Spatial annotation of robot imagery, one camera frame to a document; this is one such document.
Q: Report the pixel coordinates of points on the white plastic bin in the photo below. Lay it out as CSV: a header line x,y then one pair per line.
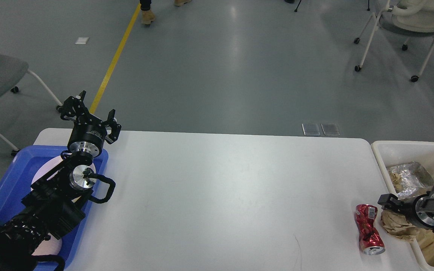
x,y
390,153

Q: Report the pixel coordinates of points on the red can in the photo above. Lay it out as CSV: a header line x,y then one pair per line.
x,y
369,241

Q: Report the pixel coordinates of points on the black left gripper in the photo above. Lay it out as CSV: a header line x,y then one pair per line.
x,y
85,136

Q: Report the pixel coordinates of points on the left metal floor plate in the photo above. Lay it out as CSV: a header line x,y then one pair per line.
x,y
311,129

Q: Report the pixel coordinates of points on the brown paper ball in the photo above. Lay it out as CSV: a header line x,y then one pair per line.
x,y
398,226
397,181

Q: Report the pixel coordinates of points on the aluminium foil tray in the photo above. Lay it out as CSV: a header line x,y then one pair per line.
x,y
416,178

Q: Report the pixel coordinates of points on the right metal floor plate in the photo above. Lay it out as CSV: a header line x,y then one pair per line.
x,y
330,129

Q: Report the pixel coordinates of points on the pink plate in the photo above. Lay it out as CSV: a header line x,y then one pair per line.
x,y
47,165

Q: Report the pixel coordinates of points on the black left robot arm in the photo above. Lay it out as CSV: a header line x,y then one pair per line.
x,y
54,207

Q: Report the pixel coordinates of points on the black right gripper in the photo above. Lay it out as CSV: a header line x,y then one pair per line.
x,y
418,210

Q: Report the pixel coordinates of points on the blue plastic tray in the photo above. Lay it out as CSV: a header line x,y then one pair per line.
x,y
16,183

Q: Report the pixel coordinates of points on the metal floor plate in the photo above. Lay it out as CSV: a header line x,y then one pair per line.
x,y
311,129
330,129

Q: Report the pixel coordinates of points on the seated person in black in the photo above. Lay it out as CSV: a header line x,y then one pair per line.
x,y
148,16

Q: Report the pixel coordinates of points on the white office chair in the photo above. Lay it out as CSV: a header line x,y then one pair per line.
x,y
409,18

